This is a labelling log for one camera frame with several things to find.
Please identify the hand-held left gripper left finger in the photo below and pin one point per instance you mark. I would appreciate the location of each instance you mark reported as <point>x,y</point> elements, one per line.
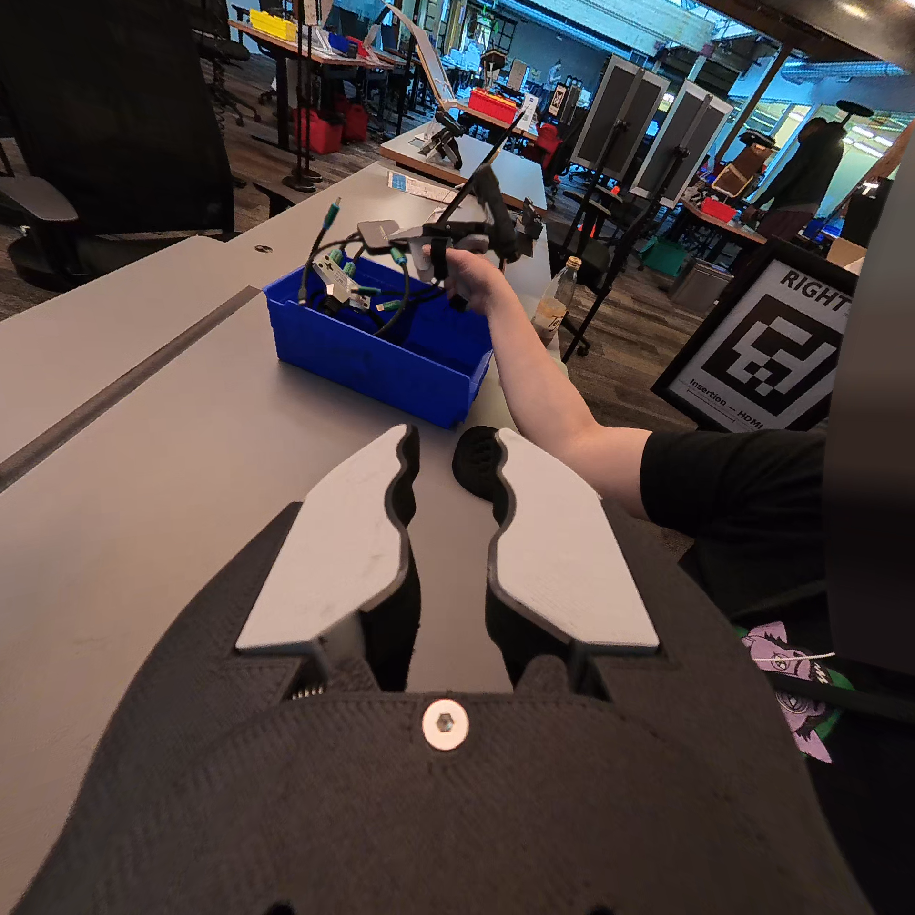
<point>336,543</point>

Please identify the white back table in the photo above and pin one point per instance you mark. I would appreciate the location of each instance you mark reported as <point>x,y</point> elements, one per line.
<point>500,171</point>

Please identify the black framed tag sign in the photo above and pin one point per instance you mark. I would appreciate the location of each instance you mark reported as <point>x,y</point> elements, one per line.
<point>768,357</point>

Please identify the small yellow storage bin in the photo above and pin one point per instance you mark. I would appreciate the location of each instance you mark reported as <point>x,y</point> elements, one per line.
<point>271,23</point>

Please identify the person's printed pants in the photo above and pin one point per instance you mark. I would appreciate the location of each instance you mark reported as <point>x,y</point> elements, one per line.
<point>793,679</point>

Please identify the red storage box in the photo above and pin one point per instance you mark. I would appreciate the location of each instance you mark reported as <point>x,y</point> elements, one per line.
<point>492,106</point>

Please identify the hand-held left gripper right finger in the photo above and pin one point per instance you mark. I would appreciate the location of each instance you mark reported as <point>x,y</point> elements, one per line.
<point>565,557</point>

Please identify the grey panel on stand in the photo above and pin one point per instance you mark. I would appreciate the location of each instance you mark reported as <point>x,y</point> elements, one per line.
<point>683,143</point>
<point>618,118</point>

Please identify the silver hub adapter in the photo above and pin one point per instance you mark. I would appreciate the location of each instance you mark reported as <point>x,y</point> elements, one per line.
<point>332,275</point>

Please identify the red container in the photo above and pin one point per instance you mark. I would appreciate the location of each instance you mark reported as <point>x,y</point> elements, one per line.
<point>325,132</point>

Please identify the black textured oval pad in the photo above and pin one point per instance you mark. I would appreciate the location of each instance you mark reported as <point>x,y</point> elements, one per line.
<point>472,461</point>

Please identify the person's right hand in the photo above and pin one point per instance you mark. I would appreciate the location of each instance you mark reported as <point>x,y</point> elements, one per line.
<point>468,282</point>

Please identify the clear glass bottle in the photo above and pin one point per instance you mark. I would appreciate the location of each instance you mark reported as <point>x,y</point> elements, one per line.
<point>554,314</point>

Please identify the printed paper sheet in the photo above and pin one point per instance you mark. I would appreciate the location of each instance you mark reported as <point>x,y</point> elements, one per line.
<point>422,187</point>

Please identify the person's right forearm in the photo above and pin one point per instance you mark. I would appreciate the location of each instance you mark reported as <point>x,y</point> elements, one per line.
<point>543,386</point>

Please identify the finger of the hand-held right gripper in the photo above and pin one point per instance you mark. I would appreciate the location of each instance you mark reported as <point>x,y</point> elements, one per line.
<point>409,237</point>

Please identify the blue plastic bin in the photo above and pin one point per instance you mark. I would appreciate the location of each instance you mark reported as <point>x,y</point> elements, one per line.
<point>372,357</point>

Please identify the person's black shirt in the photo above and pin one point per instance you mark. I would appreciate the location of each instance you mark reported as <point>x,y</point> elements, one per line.
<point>729,486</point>

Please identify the black office chair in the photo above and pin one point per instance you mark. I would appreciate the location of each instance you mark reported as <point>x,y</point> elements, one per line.
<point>107,107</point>

